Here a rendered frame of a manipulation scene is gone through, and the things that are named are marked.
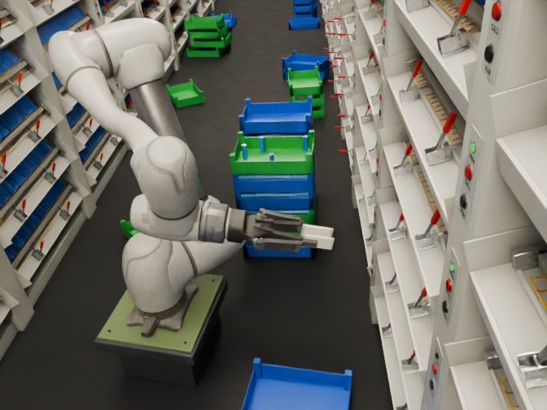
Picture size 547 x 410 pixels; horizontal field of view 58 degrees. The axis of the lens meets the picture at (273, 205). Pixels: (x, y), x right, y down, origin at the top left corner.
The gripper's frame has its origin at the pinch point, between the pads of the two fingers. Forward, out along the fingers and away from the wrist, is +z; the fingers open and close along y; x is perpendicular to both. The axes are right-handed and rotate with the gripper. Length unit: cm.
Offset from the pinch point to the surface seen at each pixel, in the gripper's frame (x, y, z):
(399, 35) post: 39, -30, 13
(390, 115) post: 18.7, -30.6, 16.2
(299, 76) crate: -45, -230, 3
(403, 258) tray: -7.4, -5.9, 22.9
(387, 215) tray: -7.9, -24.1, 21.9
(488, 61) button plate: 53, 35, 7
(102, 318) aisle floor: -79, -36, -65
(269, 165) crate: -22, -68, -12
